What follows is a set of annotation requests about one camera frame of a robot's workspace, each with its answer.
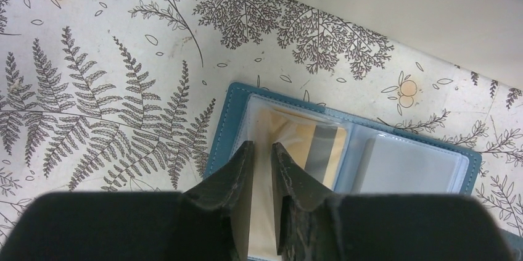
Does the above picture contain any floral patterned table mat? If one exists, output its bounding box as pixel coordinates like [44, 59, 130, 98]
[1, 0, 522, 244]

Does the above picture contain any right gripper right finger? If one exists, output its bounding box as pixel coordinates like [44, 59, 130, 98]
[271, 143, 339, 260]

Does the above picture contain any white oblong plastic bin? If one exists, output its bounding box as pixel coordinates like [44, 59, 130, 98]
[208, 0, 523, 90]

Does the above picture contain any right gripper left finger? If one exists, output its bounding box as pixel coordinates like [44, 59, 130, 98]
[179, 141, 254, 260]

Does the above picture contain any blue leather card holder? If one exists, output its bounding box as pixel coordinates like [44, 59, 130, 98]
[202, 82, 523, 261]

